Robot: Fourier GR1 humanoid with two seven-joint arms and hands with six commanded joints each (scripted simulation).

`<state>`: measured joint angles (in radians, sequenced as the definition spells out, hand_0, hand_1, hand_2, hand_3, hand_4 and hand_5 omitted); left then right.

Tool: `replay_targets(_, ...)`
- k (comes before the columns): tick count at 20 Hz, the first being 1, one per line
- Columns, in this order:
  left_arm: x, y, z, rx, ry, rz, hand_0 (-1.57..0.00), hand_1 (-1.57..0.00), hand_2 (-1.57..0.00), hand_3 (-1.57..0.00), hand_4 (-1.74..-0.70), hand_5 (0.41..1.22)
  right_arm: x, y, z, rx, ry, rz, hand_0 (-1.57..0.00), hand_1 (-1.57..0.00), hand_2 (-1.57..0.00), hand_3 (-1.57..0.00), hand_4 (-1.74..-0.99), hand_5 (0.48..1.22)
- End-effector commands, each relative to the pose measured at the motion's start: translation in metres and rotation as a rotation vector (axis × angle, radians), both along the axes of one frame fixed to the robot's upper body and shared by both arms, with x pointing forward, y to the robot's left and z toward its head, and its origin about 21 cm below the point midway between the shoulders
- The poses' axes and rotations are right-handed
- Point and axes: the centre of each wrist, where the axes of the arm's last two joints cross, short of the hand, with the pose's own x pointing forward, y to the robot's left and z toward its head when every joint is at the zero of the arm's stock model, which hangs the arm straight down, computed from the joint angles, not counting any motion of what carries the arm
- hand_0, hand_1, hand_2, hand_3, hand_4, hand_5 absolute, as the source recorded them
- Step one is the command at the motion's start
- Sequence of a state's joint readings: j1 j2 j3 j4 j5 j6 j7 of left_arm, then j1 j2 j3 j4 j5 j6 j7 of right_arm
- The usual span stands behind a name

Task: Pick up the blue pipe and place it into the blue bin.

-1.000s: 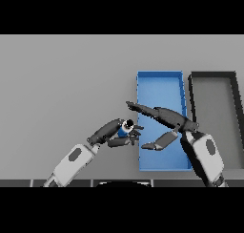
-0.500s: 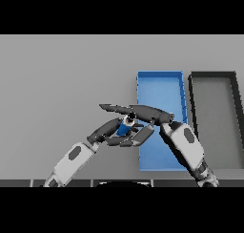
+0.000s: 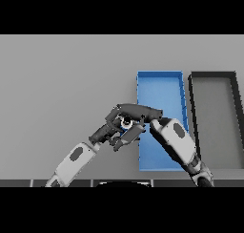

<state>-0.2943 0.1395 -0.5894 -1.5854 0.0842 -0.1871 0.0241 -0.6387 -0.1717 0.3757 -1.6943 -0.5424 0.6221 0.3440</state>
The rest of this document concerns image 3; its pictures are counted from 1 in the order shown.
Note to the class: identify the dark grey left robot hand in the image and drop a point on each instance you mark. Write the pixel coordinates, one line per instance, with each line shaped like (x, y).
(105, 132)

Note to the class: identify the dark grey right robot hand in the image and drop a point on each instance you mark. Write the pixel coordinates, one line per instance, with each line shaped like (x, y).
(139, 111)

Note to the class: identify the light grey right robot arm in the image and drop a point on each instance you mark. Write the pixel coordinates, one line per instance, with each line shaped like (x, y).
(178, 141)

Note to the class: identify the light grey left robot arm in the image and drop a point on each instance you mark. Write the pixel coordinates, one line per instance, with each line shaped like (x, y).
(71, 164)

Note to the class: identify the blue bin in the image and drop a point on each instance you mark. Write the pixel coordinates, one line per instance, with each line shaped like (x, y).
(160, 93)

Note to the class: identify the dark grey bin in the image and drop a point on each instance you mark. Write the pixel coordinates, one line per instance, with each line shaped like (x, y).
(216, 116)

